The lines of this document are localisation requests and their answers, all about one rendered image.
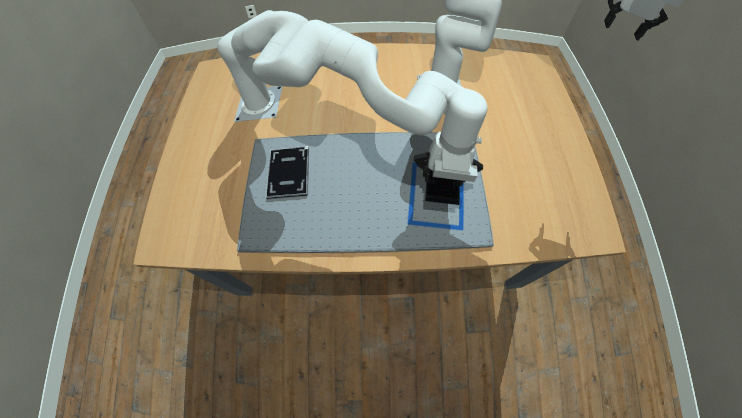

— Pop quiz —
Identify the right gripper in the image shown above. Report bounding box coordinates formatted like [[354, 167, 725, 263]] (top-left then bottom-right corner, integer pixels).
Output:
[[414, 132, 483, 182]]

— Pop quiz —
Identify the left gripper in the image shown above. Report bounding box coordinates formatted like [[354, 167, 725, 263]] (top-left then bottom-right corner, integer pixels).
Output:
[[604, 0, 668, 41]]

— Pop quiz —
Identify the blue tape outline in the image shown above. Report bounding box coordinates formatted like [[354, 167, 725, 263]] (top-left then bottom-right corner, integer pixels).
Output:
[[408, 162, 464, 230]]

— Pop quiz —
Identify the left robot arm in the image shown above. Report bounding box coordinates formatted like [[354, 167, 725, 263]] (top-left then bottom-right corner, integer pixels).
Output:
[[431, 0, 502, 83]]

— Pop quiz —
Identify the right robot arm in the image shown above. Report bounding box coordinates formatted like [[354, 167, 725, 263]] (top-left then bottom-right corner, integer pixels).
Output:
[[217, 10, 487, 182]]

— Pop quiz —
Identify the black well plate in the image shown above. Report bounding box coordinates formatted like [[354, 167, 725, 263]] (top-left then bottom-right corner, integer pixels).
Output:
[[425, 171, 460, 205]]

